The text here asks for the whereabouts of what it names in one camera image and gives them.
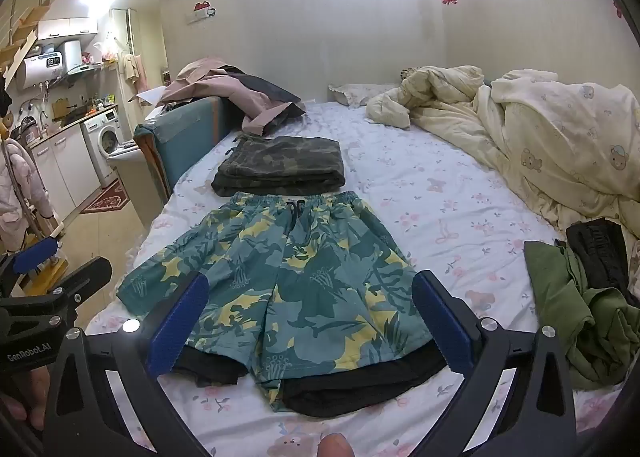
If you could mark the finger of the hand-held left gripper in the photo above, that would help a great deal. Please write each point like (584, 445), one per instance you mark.
(35, 255)

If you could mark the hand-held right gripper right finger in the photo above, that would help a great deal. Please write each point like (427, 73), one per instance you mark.
(445, 324)

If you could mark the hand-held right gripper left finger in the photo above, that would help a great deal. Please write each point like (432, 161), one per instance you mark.
(177, 324)

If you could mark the black shorts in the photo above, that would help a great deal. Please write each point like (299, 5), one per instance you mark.
(350, 392)

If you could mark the teal yellow floral shorts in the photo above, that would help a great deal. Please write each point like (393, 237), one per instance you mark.
(300, 287)

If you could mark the camouflage pants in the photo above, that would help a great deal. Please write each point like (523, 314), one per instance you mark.
(280, 164)

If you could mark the person's left hand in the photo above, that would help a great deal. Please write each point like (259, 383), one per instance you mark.
(27, 397)

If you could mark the person's right hand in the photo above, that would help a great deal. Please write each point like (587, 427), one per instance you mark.
(337, 447)

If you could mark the pink jacket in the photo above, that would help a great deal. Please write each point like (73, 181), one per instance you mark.
(20, 187)

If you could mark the white kitchen cabinet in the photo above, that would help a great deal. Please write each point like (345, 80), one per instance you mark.
(65, 172)

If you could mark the red floor mat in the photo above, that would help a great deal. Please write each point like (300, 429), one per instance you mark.
(107, 197)

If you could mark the white side cabinet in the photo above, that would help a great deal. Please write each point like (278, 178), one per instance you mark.
(127, 182)

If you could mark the rice cooker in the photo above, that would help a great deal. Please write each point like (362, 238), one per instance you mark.
(26, 133)

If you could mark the floral bed sheet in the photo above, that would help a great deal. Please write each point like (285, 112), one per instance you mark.
(425, 197)

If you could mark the green garment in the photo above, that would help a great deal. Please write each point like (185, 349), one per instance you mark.
(575, 307)

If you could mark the white washing machine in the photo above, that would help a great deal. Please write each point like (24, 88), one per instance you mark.
(102, 142)

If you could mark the black garment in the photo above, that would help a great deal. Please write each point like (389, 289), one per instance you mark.
(600, 252)

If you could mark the teal upholstered headboard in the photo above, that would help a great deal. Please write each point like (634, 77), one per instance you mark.
(185, 137)

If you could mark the white water heater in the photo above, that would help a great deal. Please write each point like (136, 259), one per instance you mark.
(47, 64)

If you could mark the range hood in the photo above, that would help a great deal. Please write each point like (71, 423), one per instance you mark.
(85, 69)

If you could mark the white paper sheet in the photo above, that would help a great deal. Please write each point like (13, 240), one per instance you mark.
(150, 96)

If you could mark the hanging towel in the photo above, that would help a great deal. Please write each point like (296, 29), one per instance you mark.
(134, 69)

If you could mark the cream bear print quilt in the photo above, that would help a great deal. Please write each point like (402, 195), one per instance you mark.
(550, 137)

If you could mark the wooden staircase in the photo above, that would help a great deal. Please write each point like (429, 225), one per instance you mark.
(25, 22)

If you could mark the pink cloth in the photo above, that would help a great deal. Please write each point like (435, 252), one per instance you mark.
(200, 82)

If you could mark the floral pillow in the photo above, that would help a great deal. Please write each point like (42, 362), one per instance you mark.
(360, 94)

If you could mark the dark grey cloth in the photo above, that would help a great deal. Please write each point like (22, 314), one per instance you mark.
(270, 89)

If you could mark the patterned doll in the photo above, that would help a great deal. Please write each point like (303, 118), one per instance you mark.
(411, 73)

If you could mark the white wall cabinet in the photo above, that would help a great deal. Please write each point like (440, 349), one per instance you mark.
(67, 28)

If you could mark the wall shelf with red item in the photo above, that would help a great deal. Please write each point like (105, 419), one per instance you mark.
(201, 11)

